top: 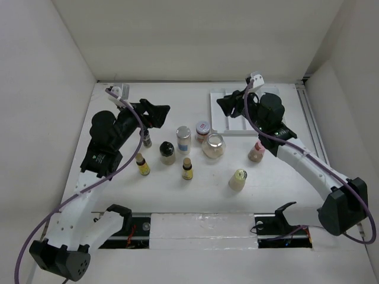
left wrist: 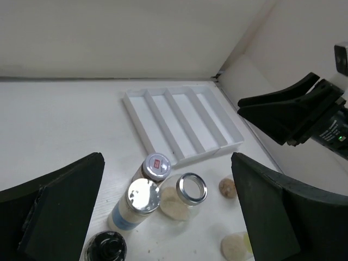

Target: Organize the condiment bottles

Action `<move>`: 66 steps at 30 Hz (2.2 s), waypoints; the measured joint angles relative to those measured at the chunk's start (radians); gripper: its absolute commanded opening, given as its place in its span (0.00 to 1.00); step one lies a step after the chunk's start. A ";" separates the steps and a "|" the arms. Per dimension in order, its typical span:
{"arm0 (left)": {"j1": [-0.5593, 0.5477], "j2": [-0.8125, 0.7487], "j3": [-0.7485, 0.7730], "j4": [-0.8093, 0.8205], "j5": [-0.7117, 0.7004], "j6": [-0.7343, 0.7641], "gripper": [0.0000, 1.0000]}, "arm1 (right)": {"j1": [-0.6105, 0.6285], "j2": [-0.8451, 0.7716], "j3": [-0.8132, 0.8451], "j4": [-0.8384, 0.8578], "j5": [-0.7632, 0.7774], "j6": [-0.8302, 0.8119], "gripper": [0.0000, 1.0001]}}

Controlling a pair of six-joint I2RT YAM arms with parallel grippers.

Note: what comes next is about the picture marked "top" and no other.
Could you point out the small dark pepper bottle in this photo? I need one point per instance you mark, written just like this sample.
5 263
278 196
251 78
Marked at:
146 139

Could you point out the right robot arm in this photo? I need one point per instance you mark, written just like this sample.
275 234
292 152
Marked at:
345 200

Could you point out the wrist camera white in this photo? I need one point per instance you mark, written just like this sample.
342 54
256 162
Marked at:
254 81
119 90

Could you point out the yellow-cap spice bottle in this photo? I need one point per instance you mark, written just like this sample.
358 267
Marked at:
238 180

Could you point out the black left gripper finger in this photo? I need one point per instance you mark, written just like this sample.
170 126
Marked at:
147 106
155 119

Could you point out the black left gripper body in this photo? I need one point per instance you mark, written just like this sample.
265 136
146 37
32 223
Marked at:
128 119

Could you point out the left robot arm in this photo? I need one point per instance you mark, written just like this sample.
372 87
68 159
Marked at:
66 249

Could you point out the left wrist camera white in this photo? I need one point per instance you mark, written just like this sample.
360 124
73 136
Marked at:
119 90

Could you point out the clear glass jar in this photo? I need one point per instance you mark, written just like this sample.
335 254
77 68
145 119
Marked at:
214 146

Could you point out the pink-cap spice bottle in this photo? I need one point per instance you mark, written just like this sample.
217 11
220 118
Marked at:
257 152

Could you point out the white divided organizer tray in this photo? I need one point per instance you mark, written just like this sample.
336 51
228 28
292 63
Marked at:
225 125

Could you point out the black-cap round spice jar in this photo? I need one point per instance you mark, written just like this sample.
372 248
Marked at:
167 152

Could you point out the yellow-label cork bottle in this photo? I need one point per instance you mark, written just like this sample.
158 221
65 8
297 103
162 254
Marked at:
187 172
143 167

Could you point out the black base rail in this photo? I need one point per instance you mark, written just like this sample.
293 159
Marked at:
201 232

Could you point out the tall silver-lid sesame jar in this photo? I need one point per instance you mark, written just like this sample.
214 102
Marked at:
183 135

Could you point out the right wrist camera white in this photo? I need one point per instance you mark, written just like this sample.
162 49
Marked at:
254 81

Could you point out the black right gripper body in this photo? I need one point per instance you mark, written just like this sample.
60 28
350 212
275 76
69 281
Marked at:
251 106

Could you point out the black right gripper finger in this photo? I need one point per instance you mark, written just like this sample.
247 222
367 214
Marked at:
229 106
238 94

